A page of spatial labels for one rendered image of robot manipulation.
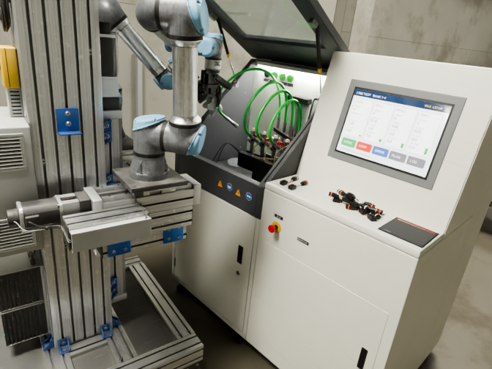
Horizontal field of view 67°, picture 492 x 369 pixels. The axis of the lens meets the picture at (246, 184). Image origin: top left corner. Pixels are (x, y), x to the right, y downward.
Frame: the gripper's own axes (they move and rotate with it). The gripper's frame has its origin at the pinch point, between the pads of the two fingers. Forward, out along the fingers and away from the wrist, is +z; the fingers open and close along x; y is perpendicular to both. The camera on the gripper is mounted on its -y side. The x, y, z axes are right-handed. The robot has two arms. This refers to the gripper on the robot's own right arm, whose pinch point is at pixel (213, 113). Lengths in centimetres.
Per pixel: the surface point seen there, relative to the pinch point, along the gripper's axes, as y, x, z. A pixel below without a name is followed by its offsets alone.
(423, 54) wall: -492, -105, -36
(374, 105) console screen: -34, 63, -14
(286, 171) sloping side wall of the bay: -17.6, 34.9, 21.5
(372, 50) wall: -369, -124, -34
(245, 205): -3.0, 24.7, 39.4
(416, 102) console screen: -35, 79, -18
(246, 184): -3.0, 23.7, 28.8
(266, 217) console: -3, 38, 40
